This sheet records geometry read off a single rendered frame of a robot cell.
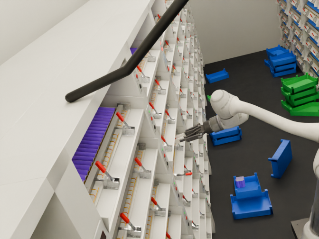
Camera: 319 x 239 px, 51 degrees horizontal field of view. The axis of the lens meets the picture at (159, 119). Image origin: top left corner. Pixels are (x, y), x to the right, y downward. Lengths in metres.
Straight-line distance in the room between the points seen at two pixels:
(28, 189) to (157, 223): 0.80
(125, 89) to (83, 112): 0.50
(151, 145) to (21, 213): 0.89
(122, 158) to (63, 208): 0.41
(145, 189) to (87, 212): 0.49
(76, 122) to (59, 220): 0.21
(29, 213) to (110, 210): 0.34
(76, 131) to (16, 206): 0.23
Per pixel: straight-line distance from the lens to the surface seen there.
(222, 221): 2.84
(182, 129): 2.15
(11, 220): 0.57
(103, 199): 0.91
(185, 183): 2.06
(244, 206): 2.90
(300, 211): 2.83
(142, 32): 1.92
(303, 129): 1.75
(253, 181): 3.11
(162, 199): 1.42
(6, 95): 1.20
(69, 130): 0.74
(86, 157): 1.02
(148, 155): 1.35
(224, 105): 1.72
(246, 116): 1.87
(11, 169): 0.71
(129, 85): 1.26
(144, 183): 1.22
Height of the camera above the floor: 2.05
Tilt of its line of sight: 27 degrees down
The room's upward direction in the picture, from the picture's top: 19 degrees counter-clockwise
